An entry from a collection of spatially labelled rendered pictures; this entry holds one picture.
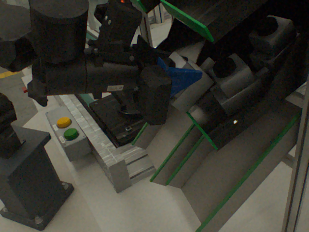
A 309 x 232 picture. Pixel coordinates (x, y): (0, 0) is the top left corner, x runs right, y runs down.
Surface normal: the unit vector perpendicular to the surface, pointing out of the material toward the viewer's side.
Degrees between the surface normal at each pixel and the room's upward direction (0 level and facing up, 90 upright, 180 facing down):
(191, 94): 90
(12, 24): 19
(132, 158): 90
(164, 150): 45
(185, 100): 90
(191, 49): 25
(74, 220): 0
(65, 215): 0
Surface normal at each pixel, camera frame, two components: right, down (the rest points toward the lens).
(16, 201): -0.40, 0.60
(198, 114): -0.53, -0.58
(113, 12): -0.87, -0.18
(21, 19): 0.11, -0.65
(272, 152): 0.33, 0.53
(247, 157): -0.76, -0.33
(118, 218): -0.15, -0.79
